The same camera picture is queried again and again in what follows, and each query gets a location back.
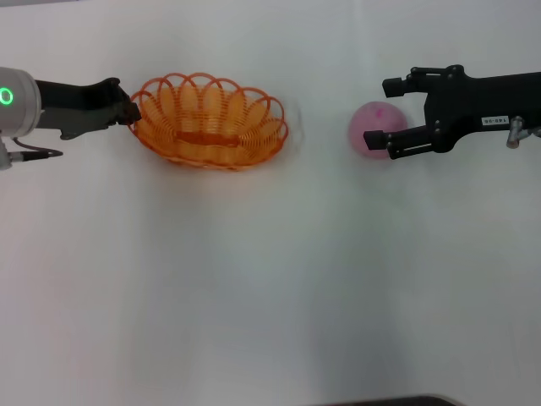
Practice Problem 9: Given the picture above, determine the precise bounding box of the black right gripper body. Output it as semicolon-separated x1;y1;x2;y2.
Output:
424;69;541;154

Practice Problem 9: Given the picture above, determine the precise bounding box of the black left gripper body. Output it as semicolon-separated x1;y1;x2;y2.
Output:
35;77;116;141

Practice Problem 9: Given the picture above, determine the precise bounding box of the pink fuzzy peach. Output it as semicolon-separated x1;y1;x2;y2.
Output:
347;100;409;161

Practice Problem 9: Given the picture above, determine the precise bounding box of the orange plastic wire basket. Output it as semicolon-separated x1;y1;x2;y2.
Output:
128;72;290;173

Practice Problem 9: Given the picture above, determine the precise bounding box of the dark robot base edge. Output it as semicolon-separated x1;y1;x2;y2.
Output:
325;394;462;406

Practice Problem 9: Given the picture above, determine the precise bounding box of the silver cable plug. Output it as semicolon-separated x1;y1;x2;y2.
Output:
506;117;541;149

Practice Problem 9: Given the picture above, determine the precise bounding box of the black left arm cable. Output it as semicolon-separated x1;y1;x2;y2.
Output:
10;136;64;162

